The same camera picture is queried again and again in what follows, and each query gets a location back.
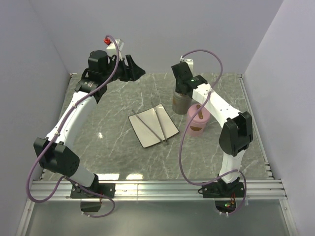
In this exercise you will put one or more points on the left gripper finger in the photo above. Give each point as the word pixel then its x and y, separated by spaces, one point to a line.
pixel 134 73
pixel 131 64

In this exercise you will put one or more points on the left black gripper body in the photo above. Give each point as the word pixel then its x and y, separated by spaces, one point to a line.
pixel 120 72

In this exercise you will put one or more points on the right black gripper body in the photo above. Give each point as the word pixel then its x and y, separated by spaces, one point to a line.
pixel 177 88

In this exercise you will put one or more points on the grey cylindrical container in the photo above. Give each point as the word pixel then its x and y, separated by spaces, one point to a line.
pixel 181 107

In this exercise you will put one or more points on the pink lid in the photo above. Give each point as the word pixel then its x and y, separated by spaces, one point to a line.
pixel 203 114

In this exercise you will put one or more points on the pink cylindrical container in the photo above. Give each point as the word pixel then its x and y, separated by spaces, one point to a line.
pixel 197 127

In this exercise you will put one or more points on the metal tongs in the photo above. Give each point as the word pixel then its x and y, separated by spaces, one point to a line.
pixel 148 127

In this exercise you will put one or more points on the grey lid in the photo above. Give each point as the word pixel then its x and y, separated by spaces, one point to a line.
pixel 180 97

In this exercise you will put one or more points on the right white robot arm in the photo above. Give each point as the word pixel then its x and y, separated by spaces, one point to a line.
pixel 236 127

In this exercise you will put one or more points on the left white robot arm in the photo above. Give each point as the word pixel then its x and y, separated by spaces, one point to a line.
pixel 55 150

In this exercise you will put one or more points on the white square plate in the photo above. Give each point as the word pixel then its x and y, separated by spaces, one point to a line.
pixel 167 123

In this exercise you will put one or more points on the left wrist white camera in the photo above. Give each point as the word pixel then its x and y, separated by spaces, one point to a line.
pixel 112 49

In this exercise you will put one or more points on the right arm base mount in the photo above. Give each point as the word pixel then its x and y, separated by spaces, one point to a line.
pixel 225 195

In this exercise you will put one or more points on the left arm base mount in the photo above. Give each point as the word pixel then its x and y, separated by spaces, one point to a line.
pixel 91 200

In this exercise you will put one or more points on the aluminium rail frame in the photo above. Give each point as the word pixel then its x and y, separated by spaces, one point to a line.
pixel 151 197

